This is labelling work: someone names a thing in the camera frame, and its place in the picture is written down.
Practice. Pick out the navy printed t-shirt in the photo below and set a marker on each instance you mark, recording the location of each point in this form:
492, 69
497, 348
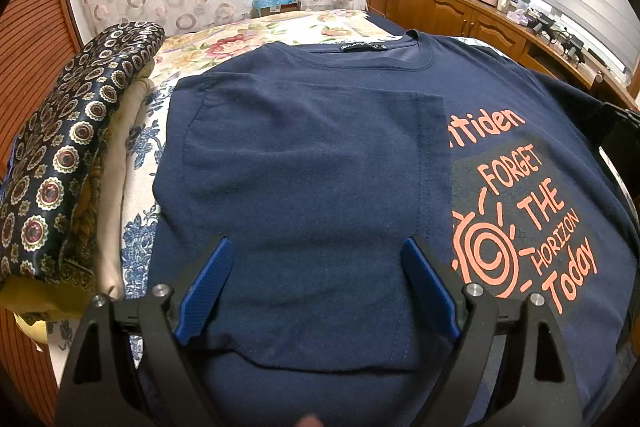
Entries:
300, 157

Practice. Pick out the beige folded cloth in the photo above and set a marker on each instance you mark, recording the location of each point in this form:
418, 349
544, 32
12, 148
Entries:
112, 187

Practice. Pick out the dark medallion patterned quilt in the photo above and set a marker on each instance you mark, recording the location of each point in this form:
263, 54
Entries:
60, 157

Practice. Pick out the wooden louvered door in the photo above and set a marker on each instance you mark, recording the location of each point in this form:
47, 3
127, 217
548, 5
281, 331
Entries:
35, 57

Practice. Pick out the peach floral bed sheet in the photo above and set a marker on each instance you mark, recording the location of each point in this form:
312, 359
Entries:
225, 44

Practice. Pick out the wooden cabinet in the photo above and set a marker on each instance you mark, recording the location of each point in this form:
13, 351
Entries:
450, 12

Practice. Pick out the blue floral bedspread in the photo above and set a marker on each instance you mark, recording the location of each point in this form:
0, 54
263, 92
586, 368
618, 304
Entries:
140, 227

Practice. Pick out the yellow cloth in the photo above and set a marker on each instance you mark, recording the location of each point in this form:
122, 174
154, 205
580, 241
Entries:
40, 299

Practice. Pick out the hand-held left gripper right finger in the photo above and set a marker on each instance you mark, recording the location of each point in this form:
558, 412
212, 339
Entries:
425, 287

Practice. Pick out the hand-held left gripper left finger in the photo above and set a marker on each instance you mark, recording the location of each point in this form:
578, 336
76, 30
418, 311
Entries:
205, 292

